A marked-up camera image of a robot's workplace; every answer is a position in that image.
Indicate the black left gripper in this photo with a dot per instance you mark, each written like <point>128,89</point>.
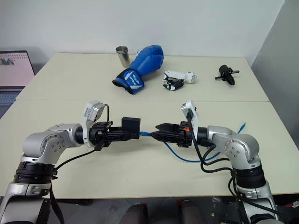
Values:
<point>100,134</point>

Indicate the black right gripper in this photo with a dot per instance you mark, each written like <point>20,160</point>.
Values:
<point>184,136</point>

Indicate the small black box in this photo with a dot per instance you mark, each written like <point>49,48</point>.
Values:
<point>130,124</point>

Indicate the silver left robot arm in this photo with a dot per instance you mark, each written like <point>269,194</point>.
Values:
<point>39,142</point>

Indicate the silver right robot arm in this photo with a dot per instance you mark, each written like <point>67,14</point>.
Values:
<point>240,144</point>

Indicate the white robotic hand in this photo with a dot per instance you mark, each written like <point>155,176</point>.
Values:
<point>184,75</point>

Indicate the steel cup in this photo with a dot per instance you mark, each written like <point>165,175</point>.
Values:
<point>123,58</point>

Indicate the blue boxing glove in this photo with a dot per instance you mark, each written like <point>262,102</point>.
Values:
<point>144,60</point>

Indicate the dark rounded shape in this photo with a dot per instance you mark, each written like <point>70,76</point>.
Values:
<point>134,214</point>
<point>191,213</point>

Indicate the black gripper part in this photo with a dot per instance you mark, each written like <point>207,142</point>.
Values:
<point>225,70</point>

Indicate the laptop with pink screen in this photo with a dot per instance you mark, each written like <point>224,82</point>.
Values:
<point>14,70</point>

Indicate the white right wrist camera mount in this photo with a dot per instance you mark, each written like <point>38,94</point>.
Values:
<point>193,109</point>

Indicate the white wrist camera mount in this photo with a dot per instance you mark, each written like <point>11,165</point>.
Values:
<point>193,109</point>
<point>90,109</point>

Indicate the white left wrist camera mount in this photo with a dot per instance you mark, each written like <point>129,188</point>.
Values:
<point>90,109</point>

